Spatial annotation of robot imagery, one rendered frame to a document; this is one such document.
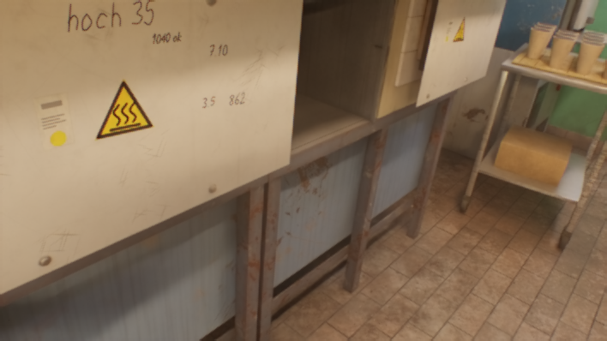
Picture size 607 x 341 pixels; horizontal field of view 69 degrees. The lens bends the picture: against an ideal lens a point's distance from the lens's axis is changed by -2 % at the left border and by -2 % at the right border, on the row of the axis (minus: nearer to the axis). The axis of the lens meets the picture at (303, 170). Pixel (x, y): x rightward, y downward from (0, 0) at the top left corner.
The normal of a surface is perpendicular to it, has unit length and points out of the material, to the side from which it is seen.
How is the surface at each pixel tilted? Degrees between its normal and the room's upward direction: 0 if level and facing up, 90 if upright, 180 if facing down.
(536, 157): 90
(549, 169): 90
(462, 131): 90
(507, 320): 0
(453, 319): 0
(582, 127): 90
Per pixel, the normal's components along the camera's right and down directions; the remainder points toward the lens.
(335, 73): -0.65, 0.31
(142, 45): 0.75, 0.37
